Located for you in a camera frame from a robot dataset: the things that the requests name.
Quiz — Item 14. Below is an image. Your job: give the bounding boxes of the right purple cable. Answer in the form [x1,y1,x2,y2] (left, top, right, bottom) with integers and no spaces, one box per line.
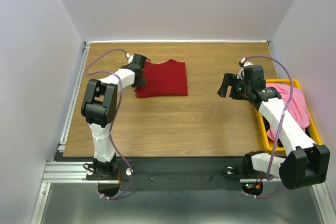
[238,55,293,198]

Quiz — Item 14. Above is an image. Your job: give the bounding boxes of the yellow plastic bin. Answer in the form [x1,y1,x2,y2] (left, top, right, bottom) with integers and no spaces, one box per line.
[256,79,322,151]

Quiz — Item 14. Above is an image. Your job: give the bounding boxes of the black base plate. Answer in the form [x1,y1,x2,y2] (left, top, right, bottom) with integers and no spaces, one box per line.
[86,156,261,191]

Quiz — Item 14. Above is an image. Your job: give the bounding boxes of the pink t shirt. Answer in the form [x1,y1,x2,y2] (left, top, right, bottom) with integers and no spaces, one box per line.
[263,83,310,142]

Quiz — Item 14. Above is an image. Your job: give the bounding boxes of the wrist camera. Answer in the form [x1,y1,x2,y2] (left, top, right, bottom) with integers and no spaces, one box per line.
[243,65,265,83]
[128,54,148,69]

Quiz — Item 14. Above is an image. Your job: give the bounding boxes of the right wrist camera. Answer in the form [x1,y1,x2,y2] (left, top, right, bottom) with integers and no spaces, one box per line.
[243,65,265,83]

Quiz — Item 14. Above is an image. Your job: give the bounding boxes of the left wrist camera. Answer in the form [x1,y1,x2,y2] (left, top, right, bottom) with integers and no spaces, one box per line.
[128,54,148,69]

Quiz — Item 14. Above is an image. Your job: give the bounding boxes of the red t shirt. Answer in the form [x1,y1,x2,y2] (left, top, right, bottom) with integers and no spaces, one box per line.
[135,59,188,98]

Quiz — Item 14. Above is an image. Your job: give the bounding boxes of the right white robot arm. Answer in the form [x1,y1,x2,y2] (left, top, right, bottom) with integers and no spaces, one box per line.
[217,68,330,189]

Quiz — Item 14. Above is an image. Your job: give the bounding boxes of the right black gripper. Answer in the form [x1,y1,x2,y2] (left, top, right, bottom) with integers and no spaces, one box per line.
[217,73,251,100]

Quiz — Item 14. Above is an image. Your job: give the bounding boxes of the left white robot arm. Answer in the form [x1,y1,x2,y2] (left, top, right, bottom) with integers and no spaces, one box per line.
[81,64,145,179]

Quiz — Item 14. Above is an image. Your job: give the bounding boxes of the aluminium frame rail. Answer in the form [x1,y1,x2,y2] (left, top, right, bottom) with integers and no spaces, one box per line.
[30,41,91,223]

